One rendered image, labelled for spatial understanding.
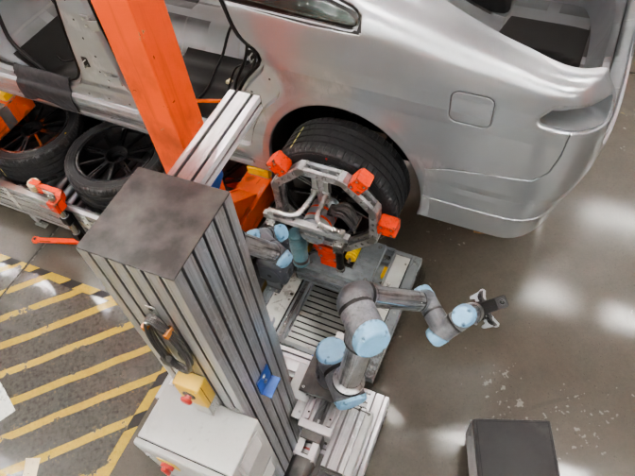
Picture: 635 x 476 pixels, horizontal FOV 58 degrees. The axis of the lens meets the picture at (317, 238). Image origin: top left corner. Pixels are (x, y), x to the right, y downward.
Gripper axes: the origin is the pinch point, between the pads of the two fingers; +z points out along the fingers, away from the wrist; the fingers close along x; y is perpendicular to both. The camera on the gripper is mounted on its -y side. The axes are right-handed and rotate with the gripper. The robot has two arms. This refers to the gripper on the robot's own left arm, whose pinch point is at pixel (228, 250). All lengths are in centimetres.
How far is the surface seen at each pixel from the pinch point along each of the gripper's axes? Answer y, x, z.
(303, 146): -14, 35, -46
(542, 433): 135, -24, -90
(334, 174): 1, 28, -55
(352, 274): 72, 46, -6
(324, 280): 67, 43, 10
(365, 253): 72, 61, -10
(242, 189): -3, 50, 15
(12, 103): -114, 89, 154
